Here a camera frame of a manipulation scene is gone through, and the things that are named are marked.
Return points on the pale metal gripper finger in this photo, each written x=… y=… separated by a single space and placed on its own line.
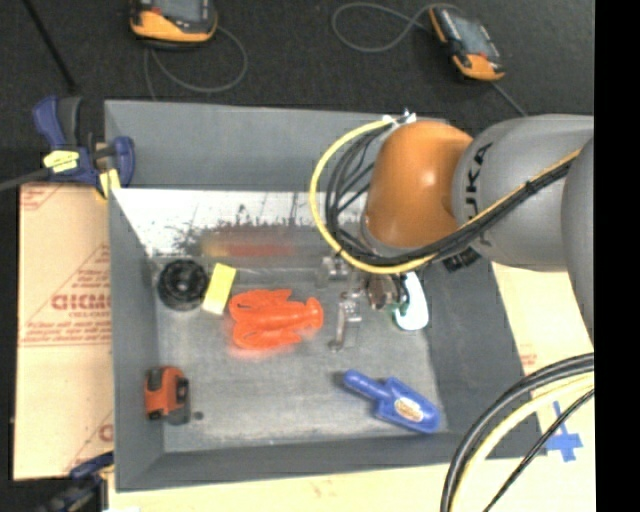
x=347 y=320
x=331 y=272

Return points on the orange toy lobster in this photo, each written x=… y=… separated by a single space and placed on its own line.
x=272 y=320

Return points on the grey metal bin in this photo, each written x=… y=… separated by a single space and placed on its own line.
x=280 y=390

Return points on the blue plastic scoop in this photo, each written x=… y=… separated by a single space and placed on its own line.
x=400 y=407

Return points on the yellow sponge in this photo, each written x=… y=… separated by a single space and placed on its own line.
x=220 y=290

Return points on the black round wheel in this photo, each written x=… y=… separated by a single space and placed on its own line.
x=182 y=284

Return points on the orange and grey tape measure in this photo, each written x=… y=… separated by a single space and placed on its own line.
x=162 y=392

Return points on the brown cardboard board red print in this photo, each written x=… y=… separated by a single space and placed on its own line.
x=60 y=325

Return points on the black cylinder on white bracket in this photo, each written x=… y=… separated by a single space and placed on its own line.
x=414 y=310

